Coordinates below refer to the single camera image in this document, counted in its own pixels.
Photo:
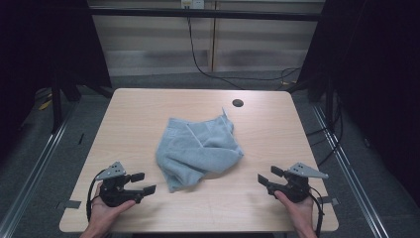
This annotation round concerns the black tape strip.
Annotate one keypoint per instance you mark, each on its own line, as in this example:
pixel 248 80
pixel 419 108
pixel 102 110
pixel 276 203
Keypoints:
pixel 81 139

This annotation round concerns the white power outlet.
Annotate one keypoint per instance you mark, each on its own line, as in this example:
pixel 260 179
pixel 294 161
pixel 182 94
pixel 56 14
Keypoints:
pixel 192 4

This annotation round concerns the black metal stand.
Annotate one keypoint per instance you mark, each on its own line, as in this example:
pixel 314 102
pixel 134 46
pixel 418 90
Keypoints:
pixel 56 105
pixel 329 105

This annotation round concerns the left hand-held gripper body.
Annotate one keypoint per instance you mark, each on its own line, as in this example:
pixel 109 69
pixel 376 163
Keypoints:
pixel 114 193

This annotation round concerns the black curtain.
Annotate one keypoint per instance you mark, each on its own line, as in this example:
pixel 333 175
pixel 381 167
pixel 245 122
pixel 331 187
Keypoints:
pixel 39 49
pixel 379 82

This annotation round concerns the aluminium floor rail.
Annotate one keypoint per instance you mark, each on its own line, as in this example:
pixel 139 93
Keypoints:
pixel 353 185
pixel 33 172

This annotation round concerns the person's right hand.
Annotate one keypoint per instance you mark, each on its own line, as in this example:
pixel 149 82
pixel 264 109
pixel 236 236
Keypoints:
pixel 302 213

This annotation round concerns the grey-blue towel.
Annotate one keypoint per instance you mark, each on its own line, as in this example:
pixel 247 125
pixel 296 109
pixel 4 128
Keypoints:
pixel 198 148

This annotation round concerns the grey tape strip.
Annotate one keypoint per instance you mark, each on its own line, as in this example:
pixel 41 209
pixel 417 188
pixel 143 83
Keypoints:
pixel 69 204
pixel 327 200

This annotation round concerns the yellow object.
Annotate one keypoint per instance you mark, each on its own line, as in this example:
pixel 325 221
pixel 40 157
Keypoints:
pixel 45 105

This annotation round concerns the black horizontal frame bar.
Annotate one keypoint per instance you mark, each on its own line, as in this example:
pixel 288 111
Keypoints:
pixel 231 15

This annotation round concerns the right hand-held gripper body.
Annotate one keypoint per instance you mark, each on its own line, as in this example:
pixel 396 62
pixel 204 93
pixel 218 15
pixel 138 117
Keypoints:
pixel 295 190

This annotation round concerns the person's left hand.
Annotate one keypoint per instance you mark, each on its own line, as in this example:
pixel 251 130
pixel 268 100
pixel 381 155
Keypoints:
pixel 102 214

